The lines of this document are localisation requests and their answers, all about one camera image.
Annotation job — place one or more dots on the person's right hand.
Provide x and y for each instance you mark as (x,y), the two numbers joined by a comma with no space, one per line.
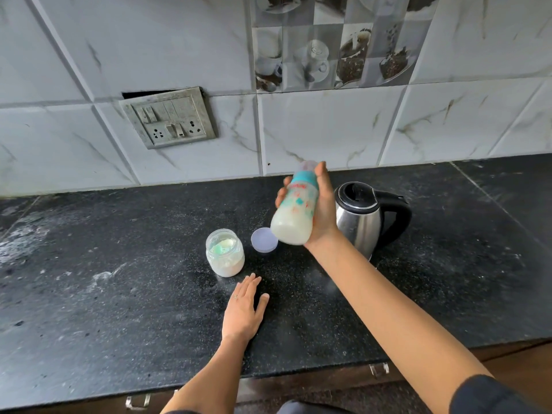
(325,219)

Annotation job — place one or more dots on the person's left hand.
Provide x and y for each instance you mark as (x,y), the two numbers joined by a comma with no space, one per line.
(241,319)

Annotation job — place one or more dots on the clear baby bottle blue print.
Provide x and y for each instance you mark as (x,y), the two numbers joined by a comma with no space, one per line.
(293,224)

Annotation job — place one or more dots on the teal bottle nipple collar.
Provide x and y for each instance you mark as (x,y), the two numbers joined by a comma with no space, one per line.
(305,180)

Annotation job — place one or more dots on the glass jar of white powder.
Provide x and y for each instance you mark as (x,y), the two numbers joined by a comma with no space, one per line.
(225,267)

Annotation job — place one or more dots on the clear bottle cap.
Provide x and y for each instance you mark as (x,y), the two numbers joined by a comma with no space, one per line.
(308,166)

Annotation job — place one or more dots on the pale lavender jar lid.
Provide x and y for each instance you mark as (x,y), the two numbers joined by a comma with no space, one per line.
(264,240)

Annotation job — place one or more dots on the teal measuring scoop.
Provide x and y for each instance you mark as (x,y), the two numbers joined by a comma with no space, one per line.
(222,247)

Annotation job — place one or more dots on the person's left forearm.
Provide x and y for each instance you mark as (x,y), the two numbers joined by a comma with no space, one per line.
(215,379)

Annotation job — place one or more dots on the person's right forearm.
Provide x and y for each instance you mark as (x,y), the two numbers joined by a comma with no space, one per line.
(388,323)

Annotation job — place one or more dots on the brown lower cabinet front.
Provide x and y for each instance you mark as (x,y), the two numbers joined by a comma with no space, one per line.
(302,383)

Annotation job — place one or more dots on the dark shirt sleeve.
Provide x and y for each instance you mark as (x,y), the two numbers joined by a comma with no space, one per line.
(181,412)
(496,398)

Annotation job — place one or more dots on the dark grey trousers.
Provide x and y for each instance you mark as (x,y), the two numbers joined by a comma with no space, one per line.
(310,408)

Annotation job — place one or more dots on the grey wall switch socket panel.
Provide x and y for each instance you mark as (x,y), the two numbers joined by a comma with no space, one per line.
(168,118)

